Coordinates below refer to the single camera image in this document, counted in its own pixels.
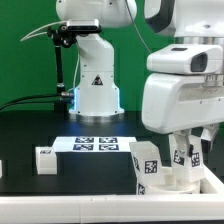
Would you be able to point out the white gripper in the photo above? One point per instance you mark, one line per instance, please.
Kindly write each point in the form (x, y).
(181, 93)

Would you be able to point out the white round stool seat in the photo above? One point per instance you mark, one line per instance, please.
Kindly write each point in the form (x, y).
(171, 186)

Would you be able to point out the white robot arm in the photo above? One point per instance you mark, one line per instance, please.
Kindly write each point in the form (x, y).
(188, 21)

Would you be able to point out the white L-shaped fence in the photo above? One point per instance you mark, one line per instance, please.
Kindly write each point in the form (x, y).
(207, 205)

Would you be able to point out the white fiducial marker sheet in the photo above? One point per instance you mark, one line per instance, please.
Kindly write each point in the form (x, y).
(92, 144)

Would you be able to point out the white block at left edge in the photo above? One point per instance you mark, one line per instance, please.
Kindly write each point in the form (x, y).
(1, 171)

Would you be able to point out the black camera on stand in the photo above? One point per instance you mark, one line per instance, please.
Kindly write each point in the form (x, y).
(83, 26)

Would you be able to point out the black camera stand pole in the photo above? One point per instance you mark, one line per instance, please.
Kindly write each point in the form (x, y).
(61, 37)

